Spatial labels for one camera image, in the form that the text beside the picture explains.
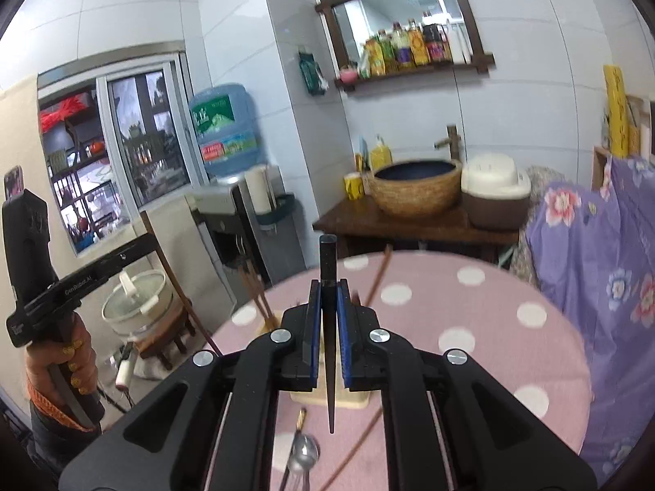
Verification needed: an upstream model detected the dark soy sauce bottle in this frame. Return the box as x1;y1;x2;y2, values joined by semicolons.
423;11;452;64

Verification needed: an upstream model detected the white and brown rice cooker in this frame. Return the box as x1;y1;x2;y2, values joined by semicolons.
460;153;531;231

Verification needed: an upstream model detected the wood-handled metal spoon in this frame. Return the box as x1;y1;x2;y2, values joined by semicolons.
287;408;322;474

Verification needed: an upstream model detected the yellow printed roll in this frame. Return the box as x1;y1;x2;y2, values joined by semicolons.
602;64;628;160

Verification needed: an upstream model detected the yellow oil bottle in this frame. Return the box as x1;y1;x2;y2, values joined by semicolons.
407;19;429;67

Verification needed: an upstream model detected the sliding glass window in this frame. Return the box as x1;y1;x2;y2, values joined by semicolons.
37;40;209;257

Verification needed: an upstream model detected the woven rim wash basin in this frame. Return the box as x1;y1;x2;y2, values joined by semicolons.
367;159;463;217

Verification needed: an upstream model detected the wood framed glass jar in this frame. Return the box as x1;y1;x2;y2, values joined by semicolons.
626;94;655;160

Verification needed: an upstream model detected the teal paper roll holder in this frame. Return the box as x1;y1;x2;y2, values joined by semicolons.
255;193;297;229

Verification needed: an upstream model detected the green wall packet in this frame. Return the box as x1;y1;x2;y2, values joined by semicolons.
298;47;328;96

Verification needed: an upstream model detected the light wooden box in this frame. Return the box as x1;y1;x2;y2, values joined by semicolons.
592;145;613;191

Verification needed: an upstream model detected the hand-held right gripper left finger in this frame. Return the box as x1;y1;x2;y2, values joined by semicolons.
59;279;323;491

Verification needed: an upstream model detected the white plastic bottle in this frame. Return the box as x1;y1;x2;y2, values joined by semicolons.
447;20;470;64

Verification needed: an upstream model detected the water dispenser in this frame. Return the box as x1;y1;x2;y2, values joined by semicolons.
185;166;298;290

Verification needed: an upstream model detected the dark wooden stool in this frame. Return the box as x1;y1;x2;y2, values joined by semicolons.
134;306;198;375

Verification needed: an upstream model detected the dark wooden cabinet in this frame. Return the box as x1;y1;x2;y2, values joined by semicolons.
312;196;521;273

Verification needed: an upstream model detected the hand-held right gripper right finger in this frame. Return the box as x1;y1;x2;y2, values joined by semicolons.
335;279;598;491

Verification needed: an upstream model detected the yellow soap bottle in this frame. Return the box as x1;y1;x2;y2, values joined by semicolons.
369;135;393;170

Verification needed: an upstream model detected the cream pot with lid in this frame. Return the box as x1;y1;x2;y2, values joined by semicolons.
101;269;167;339

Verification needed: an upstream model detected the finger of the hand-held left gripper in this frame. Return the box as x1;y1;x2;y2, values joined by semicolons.
72;232;161;288

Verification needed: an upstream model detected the person's left forearm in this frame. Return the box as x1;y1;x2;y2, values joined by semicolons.
27;383;104;477

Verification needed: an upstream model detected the purple floral cloth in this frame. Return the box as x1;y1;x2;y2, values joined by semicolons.
523;156;655;472

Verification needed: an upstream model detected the red hanging decoration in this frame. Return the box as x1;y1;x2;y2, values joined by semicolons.
39;93;96;133

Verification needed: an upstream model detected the oil bottle purple label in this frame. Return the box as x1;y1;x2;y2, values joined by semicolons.
391;21;413;70

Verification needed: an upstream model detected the blue water jug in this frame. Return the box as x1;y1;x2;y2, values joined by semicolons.
189;83;258;178

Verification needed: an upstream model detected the white lint roller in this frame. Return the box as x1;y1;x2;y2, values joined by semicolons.
115;352;137;396

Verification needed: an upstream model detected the bronze faucet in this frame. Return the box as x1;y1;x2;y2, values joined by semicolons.
433;123;462;160

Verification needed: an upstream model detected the smartphone on holder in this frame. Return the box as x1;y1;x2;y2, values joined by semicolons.
3;166;26;198

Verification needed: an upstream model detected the green bottle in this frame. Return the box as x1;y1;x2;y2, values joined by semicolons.
379;31;398;74

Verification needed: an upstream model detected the dark wood framed mirror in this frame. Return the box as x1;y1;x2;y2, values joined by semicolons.
314;0;495;93

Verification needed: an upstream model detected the person's left hand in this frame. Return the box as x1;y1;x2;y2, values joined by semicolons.
25;312;98;411

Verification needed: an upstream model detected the yellow green snack packet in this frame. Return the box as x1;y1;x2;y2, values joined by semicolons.
363;38;385;78

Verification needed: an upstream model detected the cream perforated utensil holder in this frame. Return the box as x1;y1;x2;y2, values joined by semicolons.
262;312;370;411

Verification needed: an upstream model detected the black chopstick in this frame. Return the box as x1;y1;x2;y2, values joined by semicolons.
319;234;339;433

